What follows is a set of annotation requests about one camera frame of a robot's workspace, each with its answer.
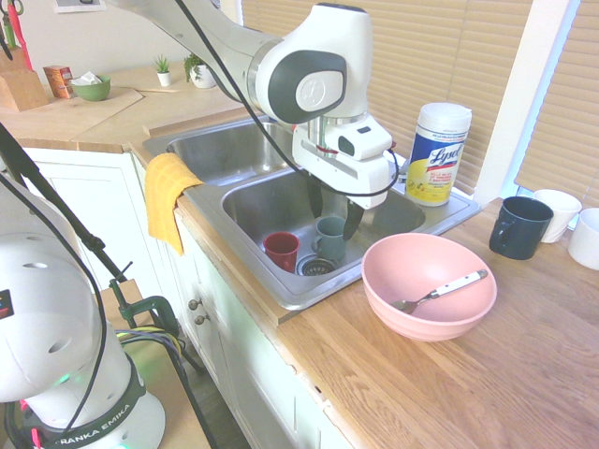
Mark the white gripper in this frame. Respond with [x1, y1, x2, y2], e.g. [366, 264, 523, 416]
[291, 122, 393, 242]

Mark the white-handled metal spoon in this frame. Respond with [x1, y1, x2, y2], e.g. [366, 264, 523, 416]
[390, 268, 489, 315]

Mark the metal sink drain strainer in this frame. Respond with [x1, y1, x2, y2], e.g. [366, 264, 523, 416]
[295, 254, 338, 277]

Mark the stainless steel double sink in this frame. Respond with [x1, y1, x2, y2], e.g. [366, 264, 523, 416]
[141, 115, 483, 312]

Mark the grey-green mug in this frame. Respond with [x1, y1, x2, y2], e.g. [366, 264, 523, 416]
[311, 215, 350, 261]

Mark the red cup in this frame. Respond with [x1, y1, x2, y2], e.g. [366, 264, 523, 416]
[262, 231, 300, 273]

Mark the pink bowl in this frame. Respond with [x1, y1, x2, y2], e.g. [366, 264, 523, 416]
[360, 233, 498, 342]

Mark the Lysol wipes canister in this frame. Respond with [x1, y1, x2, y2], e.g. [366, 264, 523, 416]
[404, 102, 474, 208]

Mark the white kitchen cabinet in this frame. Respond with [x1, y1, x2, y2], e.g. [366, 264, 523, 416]
[0, 147, 357, 449]

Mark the yellow dish cloth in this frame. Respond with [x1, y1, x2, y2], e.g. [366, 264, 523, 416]
[144, 152, 206, 256]

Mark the wide wooden window blind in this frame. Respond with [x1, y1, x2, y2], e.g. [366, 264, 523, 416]
[241, 0, 534, 196]

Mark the bushy plant in white pot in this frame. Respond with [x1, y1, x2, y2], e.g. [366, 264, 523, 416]
[183, 52, 217, 90]

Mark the dark blue mug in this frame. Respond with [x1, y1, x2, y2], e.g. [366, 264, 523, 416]
[489, 196, 555, 261]

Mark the green metal clamp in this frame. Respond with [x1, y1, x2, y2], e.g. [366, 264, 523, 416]
[108, 278, 182, 342]

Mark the small plant in white pot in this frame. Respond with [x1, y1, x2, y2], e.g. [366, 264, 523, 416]
[153, 54, 173, 88]

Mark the white cup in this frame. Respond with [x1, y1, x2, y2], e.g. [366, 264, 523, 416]
[533, 188, 583, 244]

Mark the wooden robot stand board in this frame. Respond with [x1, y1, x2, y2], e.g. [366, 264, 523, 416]
[95, 279, 216, 449]

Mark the narrow wooden window blind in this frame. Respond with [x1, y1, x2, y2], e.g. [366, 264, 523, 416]
[513, 0, 599, 210]

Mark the white ramekin bowl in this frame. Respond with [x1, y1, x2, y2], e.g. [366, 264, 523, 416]
[567, 208, 599, 271]

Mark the green bowl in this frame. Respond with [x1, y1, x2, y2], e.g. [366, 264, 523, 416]
[69, 75, 112, 102]

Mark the crumpled white paper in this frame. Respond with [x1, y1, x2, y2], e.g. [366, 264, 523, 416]
[69, 71, 103, 87]

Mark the orange cardboard box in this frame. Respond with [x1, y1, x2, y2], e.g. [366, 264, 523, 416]
[42, 65, 75, 99]

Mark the black tripod pole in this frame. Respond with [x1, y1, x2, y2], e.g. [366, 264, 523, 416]
[0, 121, 130, 284]

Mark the white paper sheet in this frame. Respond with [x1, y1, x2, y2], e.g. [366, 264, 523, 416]
[51, 0, 108, 14]

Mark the wooden knife block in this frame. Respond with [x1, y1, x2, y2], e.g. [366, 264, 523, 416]
[0, 46, 51, 113]

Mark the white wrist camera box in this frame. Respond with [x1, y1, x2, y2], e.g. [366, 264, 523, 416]
[327, 122, 394, 162]

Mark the white window frame post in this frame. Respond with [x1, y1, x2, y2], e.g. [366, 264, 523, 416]
[472, 0, 581, 207]

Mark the coloured cable bundle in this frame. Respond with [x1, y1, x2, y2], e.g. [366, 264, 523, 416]
[114, 326, 221, 449]

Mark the pink-handled knife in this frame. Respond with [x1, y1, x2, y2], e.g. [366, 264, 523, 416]
[11, 0, 33, 71]

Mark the green-handled knife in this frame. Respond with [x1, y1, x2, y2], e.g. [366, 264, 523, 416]
[0, 13, 18, 60]

